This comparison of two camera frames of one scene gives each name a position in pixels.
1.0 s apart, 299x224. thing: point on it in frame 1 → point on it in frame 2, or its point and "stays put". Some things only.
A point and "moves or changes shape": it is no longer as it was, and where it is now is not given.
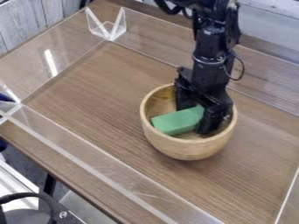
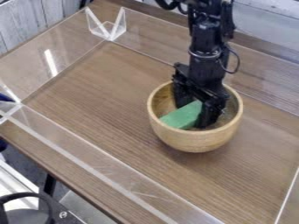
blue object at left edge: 4,97 stays put
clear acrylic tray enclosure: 74,85 stays put
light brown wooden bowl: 190,145 moves or changes shape
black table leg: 50,185 stays put
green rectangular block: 179,122 moves or changes shape
